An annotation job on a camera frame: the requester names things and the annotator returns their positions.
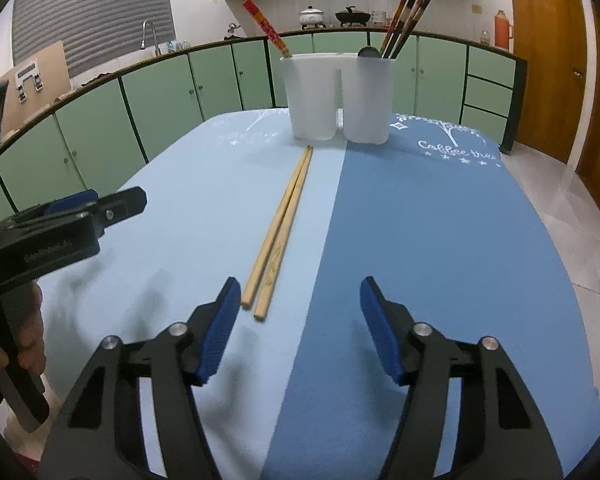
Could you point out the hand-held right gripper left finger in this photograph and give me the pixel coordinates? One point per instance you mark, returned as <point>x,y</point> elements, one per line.
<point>220,330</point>

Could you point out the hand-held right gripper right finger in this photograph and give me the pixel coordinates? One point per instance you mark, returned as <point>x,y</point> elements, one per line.
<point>382,330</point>

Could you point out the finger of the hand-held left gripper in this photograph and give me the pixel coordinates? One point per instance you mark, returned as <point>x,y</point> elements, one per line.
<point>122,205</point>
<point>72,201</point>

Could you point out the plain wooden chopstick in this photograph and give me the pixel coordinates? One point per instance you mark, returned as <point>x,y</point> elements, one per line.
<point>266,290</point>
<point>253,285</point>

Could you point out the white plastic utensil holder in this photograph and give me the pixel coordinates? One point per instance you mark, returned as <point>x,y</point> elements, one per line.
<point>312,95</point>

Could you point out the person's left hand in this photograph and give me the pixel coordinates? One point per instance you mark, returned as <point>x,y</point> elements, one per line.
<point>30,330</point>

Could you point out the light blue printed placemat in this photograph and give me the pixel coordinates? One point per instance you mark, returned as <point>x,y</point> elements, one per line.
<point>180,200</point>

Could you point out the dark blue printed placemat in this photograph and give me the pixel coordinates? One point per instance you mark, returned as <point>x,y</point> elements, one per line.
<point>430,240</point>

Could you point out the brown cardboard sheet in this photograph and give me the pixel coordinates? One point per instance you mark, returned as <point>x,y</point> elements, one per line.
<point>45,95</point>

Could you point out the green base kitchen cabinets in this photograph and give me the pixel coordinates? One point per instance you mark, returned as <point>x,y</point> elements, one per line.
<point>155,95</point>

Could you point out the chrome sink faucet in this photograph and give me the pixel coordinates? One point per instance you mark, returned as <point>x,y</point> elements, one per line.
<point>156,45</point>

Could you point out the small clear bottles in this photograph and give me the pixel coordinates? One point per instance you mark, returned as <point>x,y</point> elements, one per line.
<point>176,46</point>

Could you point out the grey window shutter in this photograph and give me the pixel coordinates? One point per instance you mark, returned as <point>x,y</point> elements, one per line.
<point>105,10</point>

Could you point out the metal kettle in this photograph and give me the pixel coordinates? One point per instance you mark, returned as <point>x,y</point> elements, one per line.
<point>232,31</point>

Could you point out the silver cooking pot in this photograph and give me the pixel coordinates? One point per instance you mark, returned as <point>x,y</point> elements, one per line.
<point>312,16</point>

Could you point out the black ladle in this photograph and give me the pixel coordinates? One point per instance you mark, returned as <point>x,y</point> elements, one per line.
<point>369,51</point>

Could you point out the black wok with lid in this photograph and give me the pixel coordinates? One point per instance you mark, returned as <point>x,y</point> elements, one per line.
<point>352,16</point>

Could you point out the glass jar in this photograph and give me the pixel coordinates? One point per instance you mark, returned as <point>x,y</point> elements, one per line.
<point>485,38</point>

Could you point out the clear food container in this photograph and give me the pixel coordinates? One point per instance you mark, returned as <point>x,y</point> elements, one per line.
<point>377,17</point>

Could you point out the orange thermos flask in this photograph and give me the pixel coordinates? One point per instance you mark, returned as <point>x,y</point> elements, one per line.
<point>503,32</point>

